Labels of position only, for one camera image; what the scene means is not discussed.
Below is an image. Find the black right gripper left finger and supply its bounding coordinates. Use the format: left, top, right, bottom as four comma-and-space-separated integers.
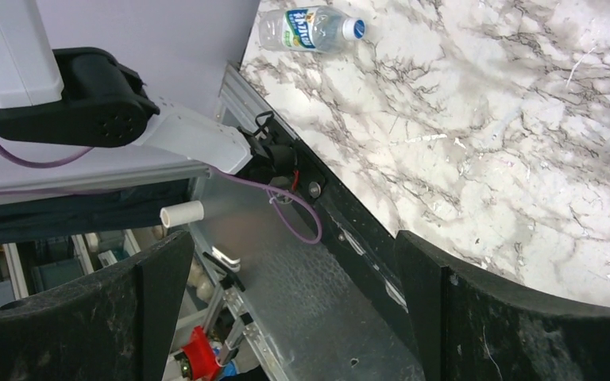
0, 231, 195, 380

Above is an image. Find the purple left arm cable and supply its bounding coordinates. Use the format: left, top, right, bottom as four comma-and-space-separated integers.
0, 68, 324, 246

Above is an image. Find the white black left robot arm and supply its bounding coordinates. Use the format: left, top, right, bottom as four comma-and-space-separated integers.
0, 1, 299, 184

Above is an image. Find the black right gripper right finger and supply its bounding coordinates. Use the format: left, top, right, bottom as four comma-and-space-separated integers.
394, 231, 610, 380

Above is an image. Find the dark green label bottle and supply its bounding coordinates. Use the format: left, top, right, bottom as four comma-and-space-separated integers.
258, 6, 367, 54

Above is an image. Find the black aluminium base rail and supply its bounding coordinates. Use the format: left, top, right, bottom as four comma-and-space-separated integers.
0, 63, 427, 381

